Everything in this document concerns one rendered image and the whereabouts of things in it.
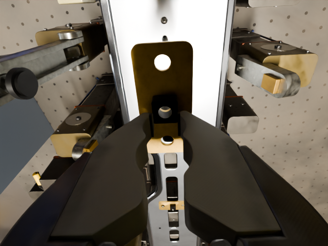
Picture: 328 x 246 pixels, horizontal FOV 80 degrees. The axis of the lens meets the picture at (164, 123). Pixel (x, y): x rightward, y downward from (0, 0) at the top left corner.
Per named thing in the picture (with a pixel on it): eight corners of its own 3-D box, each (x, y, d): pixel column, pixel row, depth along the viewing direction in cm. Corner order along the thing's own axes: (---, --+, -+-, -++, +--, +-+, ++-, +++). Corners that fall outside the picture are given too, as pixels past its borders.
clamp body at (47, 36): (125, 37, 63) (88, 70, 33) (95, 38, 64) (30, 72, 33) (122, 13, 60) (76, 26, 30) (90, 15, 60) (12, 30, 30)
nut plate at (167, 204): (187, 200, 58) (187, 204, 57) (186, 208, 60) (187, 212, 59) (158, 201, 59) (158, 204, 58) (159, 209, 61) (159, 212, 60)
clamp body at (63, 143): (127, 89, 72) (97, 157, 41) (98, 90, 73) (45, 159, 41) (124, 71, 69) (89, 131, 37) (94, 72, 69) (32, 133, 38)
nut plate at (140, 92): (191, 149, 16) (193, 159, 15) (145, 151, 16) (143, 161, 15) (193, 39, 12) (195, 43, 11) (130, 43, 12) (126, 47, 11)
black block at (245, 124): (232, 87, 72) (268, 133, 47) (205, 89, 72) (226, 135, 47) (234, 73, 69) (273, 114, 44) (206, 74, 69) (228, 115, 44)
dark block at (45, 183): (121, 103, 75) (81, 196, 39) (103, 104, 75) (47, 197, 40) (119, 91, 73) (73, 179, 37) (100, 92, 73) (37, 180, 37)
